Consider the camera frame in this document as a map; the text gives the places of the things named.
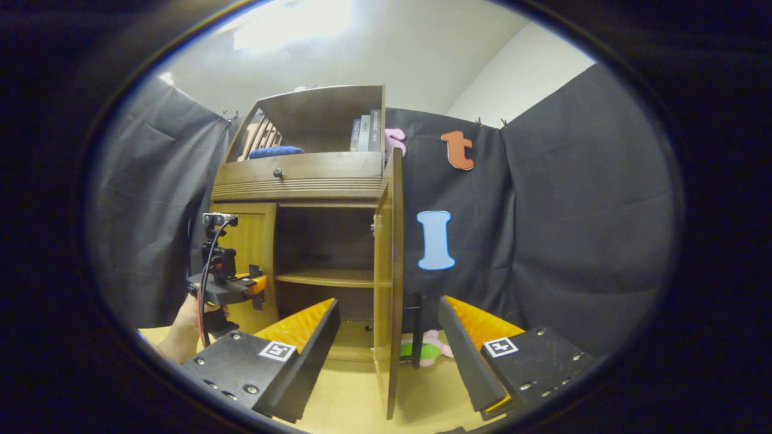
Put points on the wooden double-door shoe cabinet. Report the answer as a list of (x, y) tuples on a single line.
[(301, 166)]

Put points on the grey book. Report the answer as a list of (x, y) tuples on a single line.
[(355, 135)]

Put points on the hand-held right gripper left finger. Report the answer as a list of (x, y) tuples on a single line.
[(310, 361)]

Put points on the wooden cabinet drawer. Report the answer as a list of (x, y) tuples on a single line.
[(325, 166)]

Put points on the blue folded towel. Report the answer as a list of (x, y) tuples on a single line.
[(277, 152)]

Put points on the wooden inner cabinet shelf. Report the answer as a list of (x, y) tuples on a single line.
[(325, 278)]

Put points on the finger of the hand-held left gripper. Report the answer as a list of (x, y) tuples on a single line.
[(258, 284)]

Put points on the wooden cabinet door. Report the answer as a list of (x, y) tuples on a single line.
[(253, 235), (386, 271)]

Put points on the pink and green plush toy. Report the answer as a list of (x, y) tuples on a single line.
[(431, 352)]

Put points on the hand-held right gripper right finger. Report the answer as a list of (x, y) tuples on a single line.
[(467, 361)]

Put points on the white book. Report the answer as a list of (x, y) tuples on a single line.
[(364, 134)]

